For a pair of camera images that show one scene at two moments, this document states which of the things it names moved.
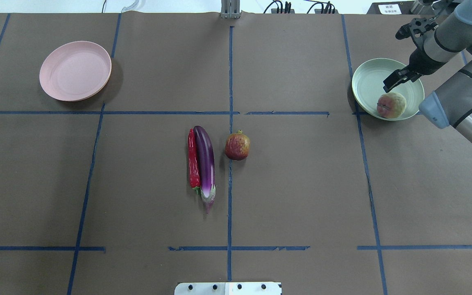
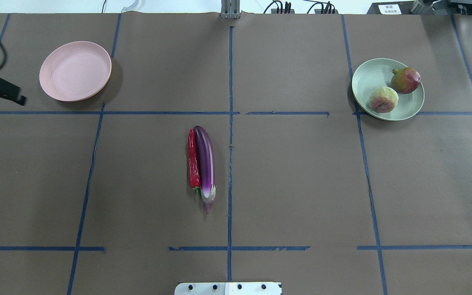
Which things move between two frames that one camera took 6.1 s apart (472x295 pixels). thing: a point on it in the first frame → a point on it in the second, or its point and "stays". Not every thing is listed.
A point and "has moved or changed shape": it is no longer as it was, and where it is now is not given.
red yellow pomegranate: [237, 146] has moved or changed shape
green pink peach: [391, 105] has moved or changed shape
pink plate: [75, 71] stays
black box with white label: [398, 7] stays
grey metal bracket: [230, 9] stays
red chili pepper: [194, 173] stays
